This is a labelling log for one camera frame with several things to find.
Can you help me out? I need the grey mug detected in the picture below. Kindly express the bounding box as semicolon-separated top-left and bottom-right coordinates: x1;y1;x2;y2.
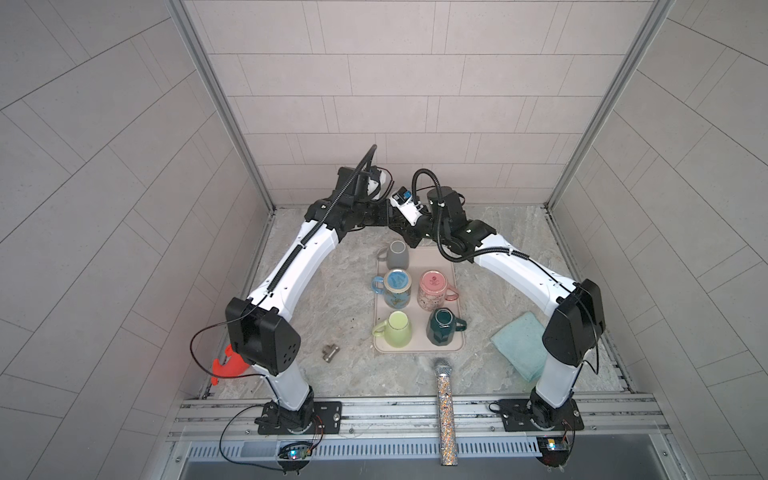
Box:
376;240;410;270

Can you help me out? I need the pink cartoon mug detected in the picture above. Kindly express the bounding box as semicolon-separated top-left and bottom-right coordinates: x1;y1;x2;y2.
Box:
417;270;459;312

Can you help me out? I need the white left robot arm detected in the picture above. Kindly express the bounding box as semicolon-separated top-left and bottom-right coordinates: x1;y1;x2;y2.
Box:
225;165;393;413

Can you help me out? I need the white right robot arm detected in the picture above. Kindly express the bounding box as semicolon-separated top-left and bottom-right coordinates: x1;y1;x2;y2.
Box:
399;186;606;416

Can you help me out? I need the blue cartoon mug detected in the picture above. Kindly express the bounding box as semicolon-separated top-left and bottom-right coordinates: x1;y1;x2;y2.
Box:
371;269;412;310

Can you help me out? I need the dark green mug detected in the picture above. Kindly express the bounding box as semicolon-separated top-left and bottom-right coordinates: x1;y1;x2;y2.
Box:
426;308;468;346

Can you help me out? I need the light green mug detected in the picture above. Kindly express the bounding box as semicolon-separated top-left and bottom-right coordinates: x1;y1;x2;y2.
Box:
372;310;412;348

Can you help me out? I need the beige plastic tray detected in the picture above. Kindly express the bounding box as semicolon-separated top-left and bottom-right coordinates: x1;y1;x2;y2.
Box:
371;246;467;353

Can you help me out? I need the teal cloth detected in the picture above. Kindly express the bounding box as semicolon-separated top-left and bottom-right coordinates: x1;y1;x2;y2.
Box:
491;312;558;382

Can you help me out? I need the glitter filled tube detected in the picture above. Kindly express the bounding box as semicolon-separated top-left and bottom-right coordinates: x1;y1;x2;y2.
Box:
434;359;458;466

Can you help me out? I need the small metal fitting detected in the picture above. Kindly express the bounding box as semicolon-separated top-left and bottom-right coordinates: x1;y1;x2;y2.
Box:
322;344;340;363

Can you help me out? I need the red shark toy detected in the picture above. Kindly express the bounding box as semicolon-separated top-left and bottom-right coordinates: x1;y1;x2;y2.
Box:
211;345;251;385

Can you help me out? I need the left circuit board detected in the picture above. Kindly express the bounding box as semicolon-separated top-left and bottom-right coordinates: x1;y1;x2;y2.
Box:
277;441;314;461

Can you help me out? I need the circuit board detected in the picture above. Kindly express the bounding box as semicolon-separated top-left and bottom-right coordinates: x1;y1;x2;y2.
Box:
536;437;572;468
277;441;314;461

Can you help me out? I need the right circuit board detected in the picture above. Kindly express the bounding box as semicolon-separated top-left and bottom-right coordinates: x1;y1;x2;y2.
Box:
536;437;572;468

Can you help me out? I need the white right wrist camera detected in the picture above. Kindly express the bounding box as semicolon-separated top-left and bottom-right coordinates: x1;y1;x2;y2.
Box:
389;186;424;227

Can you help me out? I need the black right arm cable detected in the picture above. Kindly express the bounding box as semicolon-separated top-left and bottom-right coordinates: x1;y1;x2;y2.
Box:
411;168;532;264

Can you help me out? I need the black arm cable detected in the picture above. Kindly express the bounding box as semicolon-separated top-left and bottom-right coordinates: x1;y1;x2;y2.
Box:
189;317;283;409
411;168;532;264

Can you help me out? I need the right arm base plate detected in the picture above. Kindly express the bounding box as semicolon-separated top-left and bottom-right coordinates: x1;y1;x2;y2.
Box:
488;397;584;432

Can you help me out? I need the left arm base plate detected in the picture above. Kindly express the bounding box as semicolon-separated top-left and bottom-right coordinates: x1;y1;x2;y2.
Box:
254;399;343;435

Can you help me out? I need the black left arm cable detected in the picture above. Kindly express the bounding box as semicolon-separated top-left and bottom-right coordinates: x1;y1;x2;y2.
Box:
189;317;283;409

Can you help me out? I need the aluminium front rail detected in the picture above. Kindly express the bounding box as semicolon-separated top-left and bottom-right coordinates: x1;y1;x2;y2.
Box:
168;393;670;440

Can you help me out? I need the aluminium corner post left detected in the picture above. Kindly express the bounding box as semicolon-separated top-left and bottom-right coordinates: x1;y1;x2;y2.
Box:
166;0;276;215

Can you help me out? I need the aluminium corner post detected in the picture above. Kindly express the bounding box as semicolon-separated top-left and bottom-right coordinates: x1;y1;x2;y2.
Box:
544;0;675;212
166;0;276;215

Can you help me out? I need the aluminium corner post right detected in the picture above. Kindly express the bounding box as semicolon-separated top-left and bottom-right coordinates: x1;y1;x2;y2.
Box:
544;0;675;212

